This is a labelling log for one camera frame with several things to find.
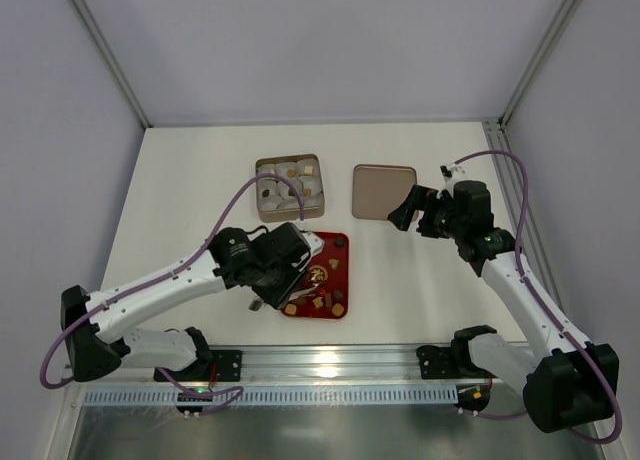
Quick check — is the gold tin lid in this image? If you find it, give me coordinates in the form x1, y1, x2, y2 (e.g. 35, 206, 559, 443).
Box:
351, 164, 417, 221

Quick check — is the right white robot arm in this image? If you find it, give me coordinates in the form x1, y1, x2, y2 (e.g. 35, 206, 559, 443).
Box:
387, 180, 622, 439

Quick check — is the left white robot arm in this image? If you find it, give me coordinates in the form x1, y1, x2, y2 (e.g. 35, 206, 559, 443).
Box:
61, 223, 324, 382

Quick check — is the red rectangular tray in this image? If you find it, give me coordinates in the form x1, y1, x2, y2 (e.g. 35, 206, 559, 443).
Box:
280, 231, 349, 321

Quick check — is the gold tin box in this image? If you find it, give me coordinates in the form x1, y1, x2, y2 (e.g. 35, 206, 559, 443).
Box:
255, 154, 325, 223

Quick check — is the aluminium right side rail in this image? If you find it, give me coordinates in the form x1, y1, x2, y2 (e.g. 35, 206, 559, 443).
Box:
481, 119, 566, 326

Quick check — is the aluminium rail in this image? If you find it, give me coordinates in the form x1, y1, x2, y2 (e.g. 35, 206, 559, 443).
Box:
481, 119, 566, 326
60, 343, 599, 382

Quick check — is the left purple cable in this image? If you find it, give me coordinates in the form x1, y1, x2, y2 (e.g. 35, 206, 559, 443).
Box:
38, 174, 307, 415

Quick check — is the purple cable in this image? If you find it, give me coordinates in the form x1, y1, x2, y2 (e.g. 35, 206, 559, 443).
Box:
38, 174, 307, 415
457, 149, 623, 446

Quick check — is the aluminium front rail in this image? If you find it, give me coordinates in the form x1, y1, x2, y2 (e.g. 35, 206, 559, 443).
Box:
60, 343, 599, 382

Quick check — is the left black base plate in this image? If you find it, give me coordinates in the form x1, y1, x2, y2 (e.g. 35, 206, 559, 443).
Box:
166, 349, 243, 383

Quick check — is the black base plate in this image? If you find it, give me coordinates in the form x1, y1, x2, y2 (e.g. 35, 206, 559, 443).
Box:
416, 344, 491, 380
166, 349, 243, 383

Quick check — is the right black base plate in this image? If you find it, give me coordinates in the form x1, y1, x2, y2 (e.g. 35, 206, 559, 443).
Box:
416, 344, 491, 380

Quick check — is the slotted cable duct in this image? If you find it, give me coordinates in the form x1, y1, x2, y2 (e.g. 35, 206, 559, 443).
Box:
82, 384, 458, 408

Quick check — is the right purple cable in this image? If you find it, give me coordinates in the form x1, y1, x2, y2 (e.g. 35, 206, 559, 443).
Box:
457, 149, 623, 446

